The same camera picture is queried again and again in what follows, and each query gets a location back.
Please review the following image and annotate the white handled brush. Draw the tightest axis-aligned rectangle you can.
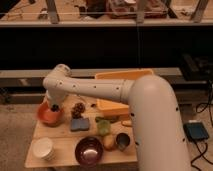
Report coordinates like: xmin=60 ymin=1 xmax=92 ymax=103
xmin=50 ymin=104 xmax=59 ymax=112

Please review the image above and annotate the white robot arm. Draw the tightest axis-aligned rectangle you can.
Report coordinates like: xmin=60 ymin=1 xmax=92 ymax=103
xmin=43 ymin=64 xmax=191 ymax=171

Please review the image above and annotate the red orange bowl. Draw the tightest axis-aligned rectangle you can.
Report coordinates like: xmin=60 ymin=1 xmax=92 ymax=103
xmin=36 ymin=101 xmax=63 ymax=126

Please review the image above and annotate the dark purple bowl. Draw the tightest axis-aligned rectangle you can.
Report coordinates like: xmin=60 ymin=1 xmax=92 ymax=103
xmin=75 ymin=136 xmax=103 ymax=167

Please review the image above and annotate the yellow plastic bin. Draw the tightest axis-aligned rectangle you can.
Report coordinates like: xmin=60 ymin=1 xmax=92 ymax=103
xmin=95 ymin=69 xmax=154 ymax=116

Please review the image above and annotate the green cucumber toy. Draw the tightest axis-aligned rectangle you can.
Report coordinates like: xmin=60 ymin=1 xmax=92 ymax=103
xmin=95 ymin=116 xmax=119 ymax=123

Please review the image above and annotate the brown pine cone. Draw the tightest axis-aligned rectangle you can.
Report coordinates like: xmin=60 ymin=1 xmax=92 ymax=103
xmin=71 ymin=102 xmax=85 ymax=119

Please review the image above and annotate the blue sponge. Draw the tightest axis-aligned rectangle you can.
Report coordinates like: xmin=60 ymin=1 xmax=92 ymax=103
xmin=70 ymin=118 xmax=90 ymax=132

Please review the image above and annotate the wooden table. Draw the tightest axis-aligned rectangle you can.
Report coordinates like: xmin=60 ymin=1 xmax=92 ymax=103
xmin=25 ymin=95 xmax=137 ymax=168

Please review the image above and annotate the yellow potato toy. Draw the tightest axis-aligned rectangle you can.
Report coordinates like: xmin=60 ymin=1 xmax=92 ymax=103
xmin=103 ymin=135 xmax=115 ymax=150

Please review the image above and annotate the small metal cup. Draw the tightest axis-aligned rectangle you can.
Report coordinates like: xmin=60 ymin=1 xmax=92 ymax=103
xmin=116 ymin=133 xmax=130 ymax=151

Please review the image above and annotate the black cable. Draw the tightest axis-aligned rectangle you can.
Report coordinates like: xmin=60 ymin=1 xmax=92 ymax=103
xmin=190 ymin=78 xmax=213 ymax=171

